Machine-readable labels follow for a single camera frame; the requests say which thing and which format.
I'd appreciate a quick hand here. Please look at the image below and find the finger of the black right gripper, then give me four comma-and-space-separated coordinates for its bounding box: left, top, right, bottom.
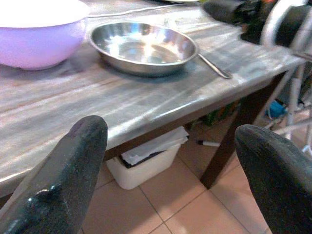
202, 0, 241, 24

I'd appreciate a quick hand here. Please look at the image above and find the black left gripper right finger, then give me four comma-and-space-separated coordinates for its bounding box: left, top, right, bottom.
234, 124, 312, 234

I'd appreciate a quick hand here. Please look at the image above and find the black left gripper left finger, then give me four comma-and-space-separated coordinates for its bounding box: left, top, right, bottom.
0, 115, 109, 234

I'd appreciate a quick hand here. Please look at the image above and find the dark wooden table leg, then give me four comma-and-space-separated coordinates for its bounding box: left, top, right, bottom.
199, 72, 286, 190

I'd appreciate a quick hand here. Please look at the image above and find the stainless steel fork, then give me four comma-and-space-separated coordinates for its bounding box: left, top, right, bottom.
163, 18, 232, 79

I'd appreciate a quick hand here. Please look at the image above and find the blue object on floor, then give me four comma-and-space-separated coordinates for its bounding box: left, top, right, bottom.
267, 99, 287, 120

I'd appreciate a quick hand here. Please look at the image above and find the white marker pen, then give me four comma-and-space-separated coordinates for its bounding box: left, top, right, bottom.
196, 139, 220, 147

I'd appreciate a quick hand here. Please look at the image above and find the white plastic bin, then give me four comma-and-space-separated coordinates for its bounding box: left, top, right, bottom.
106, 143, 181, 190

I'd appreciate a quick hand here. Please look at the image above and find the green package under table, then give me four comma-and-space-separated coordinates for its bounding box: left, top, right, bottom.
200, 103, 241, 127

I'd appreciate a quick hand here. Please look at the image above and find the stainless steel plate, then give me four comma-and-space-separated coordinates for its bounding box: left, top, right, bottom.
88, 21, 198, 78

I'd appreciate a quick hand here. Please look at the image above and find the stack of white papers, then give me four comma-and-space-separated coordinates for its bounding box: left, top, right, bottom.
120, 125, 190, 166

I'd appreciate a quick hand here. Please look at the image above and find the purple plastic bowl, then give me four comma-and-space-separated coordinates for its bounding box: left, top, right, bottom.
0, 0, 90, 71

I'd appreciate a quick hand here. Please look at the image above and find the white metal rack frame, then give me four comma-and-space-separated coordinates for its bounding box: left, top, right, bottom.
255, 55, 312, 153

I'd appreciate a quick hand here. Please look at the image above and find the white cable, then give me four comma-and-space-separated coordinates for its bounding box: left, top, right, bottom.
86, 3, 195, 19

